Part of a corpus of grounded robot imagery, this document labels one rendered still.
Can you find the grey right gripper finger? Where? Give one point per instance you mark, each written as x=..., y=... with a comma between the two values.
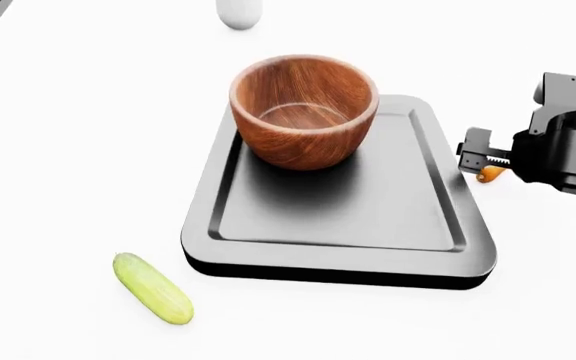
x=472, y=159
x=478, y=138

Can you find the white rounded cylinder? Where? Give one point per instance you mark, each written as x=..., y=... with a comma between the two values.
x=238, y=13

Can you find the grey gripper camera box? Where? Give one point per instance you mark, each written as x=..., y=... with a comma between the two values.
x=568, y=93

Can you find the orange carrot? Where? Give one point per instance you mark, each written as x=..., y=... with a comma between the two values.
x=489, y=175

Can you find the brown wooden bowl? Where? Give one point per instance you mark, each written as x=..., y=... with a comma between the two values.
x=303, y=144

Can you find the light green cucumber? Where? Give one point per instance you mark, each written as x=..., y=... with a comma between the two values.
x=152, y=288

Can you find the grey rectangular tray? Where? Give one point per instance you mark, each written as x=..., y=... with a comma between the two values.
x=338, y=217

